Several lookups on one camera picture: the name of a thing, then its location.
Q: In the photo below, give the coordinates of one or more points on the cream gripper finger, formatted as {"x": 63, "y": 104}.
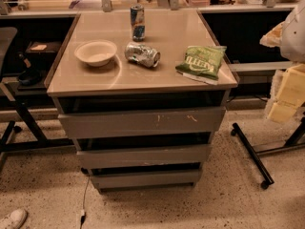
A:
{"x": 287, "y": 93}

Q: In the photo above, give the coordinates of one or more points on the grey top drawer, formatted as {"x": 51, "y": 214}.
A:
{"x": 147, "y": 122}

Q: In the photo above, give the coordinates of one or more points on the grey drawer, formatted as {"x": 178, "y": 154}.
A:
{"x": 146, "y": 179}
{"x": 147, "y": 122}
{"x": 144, "y": 156}

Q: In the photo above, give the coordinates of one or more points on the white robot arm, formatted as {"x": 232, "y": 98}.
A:
{"x": 289, "y": 36}

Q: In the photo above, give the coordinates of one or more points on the grey middle drawer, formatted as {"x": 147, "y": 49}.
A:
{"x": 144, "y": 156}

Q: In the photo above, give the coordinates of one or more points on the grey drawer cabinet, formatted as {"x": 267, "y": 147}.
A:
{"x": 77, "y": 88}

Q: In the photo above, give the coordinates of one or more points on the grey bottom drawer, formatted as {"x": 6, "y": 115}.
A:
{"x": 146, "y": 179}

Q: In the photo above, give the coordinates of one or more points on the black wheeled stand base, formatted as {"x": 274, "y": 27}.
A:
{"x": 295, "y": 141}

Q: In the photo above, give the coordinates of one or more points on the green chip bag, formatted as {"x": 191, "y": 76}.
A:
{"x": 202, "y": 63}

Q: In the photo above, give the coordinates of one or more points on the crushed silver can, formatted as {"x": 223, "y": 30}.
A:
{"x": 142, "y": 55}

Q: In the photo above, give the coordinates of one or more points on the upright blue silver can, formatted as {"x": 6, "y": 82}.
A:
{"x": 138, "y": 22}

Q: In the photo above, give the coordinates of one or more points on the white paper bowl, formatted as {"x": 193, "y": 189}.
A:
{"x": 96, "y": 53}

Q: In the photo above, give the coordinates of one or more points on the dark box with paper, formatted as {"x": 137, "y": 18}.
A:
{"x": 42, "y": 54}

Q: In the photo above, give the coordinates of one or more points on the white shoe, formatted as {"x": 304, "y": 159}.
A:
{"x": 14, "y": 220}

